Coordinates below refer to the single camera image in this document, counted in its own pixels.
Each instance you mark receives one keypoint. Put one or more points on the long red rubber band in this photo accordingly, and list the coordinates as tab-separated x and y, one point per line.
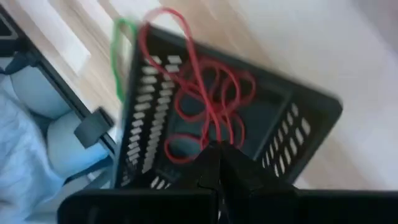
190	39

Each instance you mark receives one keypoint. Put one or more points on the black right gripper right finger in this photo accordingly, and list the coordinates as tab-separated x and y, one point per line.
242	177

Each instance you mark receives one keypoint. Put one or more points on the black plastic mesh basket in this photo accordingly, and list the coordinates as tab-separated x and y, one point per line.
273	118

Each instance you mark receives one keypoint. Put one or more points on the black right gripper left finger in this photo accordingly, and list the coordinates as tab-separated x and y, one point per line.
206	174

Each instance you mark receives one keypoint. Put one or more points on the green rubber band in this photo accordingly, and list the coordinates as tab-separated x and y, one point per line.
115	62

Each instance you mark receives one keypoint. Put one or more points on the black clamp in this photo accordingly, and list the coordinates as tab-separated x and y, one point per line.
91	129

